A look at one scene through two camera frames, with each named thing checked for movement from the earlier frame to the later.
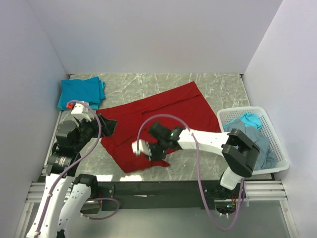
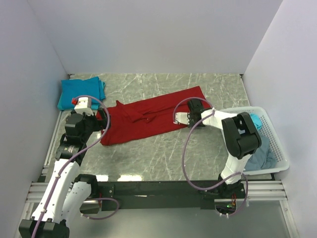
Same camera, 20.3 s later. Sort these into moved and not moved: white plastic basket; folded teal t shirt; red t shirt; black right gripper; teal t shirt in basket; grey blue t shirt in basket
Moved: red t shirt; black right gripper
Not moved: teal t shirt in basket; white plastic basket; grey blue t shirt in basket; folded teal t shirt
